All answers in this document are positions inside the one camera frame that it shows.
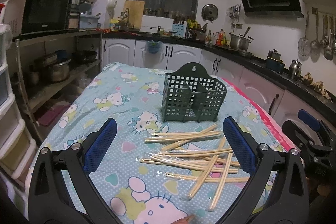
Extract hanging steel strainer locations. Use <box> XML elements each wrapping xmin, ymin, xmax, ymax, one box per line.
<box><xmin>298</xmin><ymin>12</ymin><xmax>311</xmax><ymax>57</ymax></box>

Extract blue plastic storage box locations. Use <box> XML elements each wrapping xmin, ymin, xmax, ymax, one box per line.
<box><xmin>79</xmin><ymin>14</ymin><xmax>100</xmax><ymax>30</ymax></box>

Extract blue knife block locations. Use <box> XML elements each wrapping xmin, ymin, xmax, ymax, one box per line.
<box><xmin>171</xmin><ymin>22</ymin><xmax>187</xmax><ymax>38</ymax></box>

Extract black microwave oven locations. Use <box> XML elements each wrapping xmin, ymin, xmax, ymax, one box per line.
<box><xmin>3</xmin><ymin>0</ymin><xmax>72</xmax><ymax>37</ymax></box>

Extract Hello Kitty blue tablecloth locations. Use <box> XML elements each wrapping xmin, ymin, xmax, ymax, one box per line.
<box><xmin>24</xmin><ymin>61</ymin><xmax>287</xmax><ymax>224</ymax></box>

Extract white appliance box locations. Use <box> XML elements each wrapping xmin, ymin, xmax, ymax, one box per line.
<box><xmin>140</xmin><ymin>15</ymin><xmax>174</xmax><ymax>34</ymax></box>

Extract steel stock pot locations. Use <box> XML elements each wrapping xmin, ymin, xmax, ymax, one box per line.
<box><xmin>230</xmin><ymin>27</ymin><xmax>253</xmax><ymax>51</ymax></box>

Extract metal shelf rack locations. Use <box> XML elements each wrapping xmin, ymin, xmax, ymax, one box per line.
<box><xmin>10</xmin><ymin>31</ymin><xmax>102</xmax><ymax>144</ymax></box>

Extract wooden chopsticks pair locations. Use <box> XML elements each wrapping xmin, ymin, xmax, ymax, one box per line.
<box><xmin>145</xmin><ymin>124</ymin><xmax>221</xmax><ymax>143</ymax></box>
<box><xmin>150</xmin><ymin>148</ymin><xmax>233</xmax><ymax>158</ymax></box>
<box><xmin>136</xmin><ymin>157</ymin><xmax>239</xmax><ymax>174</ymax></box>
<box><xmin>186</xmin><ymin>136</ymin><xmax>227</xmax><ymax>200</ymax></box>
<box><xmin>164</xmin><ymin>173</ymin><xmax>249</xmax><ymax>183</ymax></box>
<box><xmin>209</xmin><ymin>153</ymin><xmax>233</xmax><ymax>212</ymax></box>
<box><xmin>160</xmin><ymin>130</ymin><xmax>222</xmax><ymax>152</ymax></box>

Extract hanging pot lid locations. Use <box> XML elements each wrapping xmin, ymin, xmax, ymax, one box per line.
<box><xmin>201</xmin><ymin>4</ymin><xmax>219</xmax><ymax>23</ymax></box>

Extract green plastic utensil basket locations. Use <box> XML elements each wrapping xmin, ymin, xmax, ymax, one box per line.
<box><xmin>161</xmin><ymin>62</ymin><xmax>227</xmax><ymax>123</ymax></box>

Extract hanging steel ladle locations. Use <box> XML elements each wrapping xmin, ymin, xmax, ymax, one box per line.
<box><xmin>310</xmin><ymin>7</ymin><xmax>321</xmax><ymax>51</ymax></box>

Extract ginger roots pile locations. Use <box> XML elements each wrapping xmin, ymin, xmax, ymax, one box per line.
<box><xmin>302</xmin><ymin>72</ymin><xmax>332</xmax><ymax>102</ymax></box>

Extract white plastic drawer unit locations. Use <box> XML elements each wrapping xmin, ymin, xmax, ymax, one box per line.
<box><xmin>0</xmin><ymin>23</ymin><xmax>37</xmax><ymax>185</ymax></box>

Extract steel canister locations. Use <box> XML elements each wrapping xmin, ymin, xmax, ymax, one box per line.
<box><xmin>288</xmin><ymin>59</ymin><xmax>302</xmax><ymax>80</ymax></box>

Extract wooden cutting board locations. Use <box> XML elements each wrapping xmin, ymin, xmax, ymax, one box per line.
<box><xmin>123</xmin><ymin>0</ymin><xmax>145</xmax><ymax>29</ymax></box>

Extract blue pot with lid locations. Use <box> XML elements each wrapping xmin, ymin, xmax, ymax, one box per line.
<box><xmin>266</xmin><ymin>49</ymin><xmax>285</xmax><ymax>74</ymax></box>

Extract steel pot on shelf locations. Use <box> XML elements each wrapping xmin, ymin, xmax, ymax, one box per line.
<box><xmin>47</xmin><ymin>59</ymin><xmax>71</xmax><ymax>83</ymax></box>

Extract blue hanging bag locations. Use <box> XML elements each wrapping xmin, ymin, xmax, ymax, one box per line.
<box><xmin>146</xmin><ymin>40</ymin><xmax>162</xmax><ymax>55</ymax></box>

